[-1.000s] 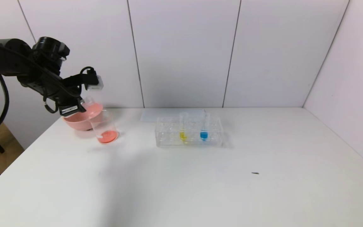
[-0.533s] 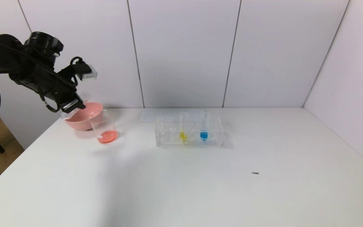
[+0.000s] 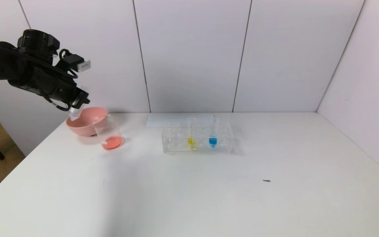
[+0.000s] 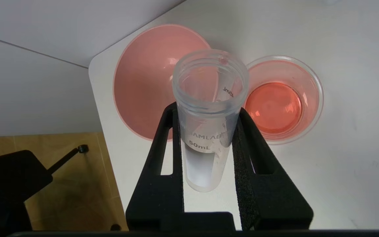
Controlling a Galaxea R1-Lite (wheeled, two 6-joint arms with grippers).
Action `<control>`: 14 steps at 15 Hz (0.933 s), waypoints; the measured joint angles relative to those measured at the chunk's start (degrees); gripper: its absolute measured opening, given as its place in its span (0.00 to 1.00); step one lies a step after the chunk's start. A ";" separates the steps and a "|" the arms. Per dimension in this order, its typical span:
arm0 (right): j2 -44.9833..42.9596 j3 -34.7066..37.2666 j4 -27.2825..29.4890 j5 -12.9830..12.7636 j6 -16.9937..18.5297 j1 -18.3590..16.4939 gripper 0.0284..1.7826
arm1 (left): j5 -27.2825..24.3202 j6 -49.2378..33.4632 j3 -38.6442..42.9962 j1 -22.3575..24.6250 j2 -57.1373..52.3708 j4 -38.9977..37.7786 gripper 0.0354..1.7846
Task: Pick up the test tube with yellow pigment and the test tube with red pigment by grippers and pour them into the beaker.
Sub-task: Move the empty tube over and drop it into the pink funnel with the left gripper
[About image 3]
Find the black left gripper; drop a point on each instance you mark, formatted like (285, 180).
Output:
(80, 99)

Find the test tube with red pigment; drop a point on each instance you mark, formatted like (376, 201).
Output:
(75, 113)

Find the test tube with yellow pigment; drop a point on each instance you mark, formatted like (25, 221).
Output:
(191, 142)

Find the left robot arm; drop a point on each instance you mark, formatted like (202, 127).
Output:
(2, 64)

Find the clear glass beaker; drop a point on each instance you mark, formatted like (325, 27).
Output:
(112, 142)

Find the test tube with blue pigment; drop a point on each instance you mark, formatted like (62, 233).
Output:
(213, 141)

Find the clear acrylic test tube rack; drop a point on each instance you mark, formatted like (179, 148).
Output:
(222, 138)

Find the pink plastic bowl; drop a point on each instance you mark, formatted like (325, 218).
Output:
(89, 125)

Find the white paper sheet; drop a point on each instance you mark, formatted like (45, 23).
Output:
(156, 121)

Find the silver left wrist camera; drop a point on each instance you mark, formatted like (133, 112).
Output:
(83, 65)

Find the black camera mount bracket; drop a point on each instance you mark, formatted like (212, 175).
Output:
(69, 61)

